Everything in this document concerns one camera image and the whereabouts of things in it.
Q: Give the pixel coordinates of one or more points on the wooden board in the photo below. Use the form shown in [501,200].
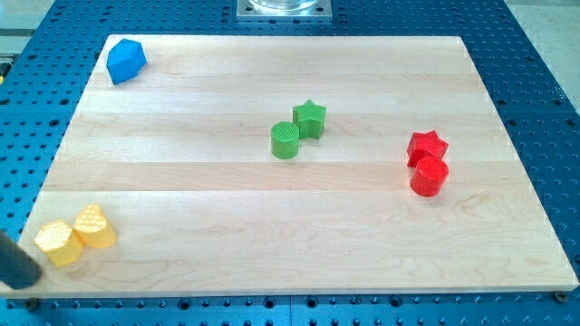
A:
[179,159]

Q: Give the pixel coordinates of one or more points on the blue pentagon block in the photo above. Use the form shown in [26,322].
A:
[124,61]

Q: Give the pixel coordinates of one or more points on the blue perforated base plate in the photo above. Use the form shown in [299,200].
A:
[45,84]

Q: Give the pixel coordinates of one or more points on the green cylinder block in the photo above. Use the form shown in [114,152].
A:
[284,140]

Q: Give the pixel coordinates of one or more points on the yellow heart block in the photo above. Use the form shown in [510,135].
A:
[93,227]

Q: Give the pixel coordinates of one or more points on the yellow hexagon block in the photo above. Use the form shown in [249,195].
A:
[58,241]

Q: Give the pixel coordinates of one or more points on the red cylinder block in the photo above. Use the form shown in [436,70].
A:
[429,176]

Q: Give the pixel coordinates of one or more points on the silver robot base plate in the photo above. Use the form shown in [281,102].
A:
[284,10]

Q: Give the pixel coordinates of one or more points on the green star block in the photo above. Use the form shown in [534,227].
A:
[310,119]

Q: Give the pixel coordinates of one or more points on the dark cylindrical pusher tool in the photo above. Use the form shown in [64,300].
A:
[18,269]

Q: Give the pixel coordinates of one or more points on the red star block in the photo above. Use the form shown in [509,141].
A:
[425,144]

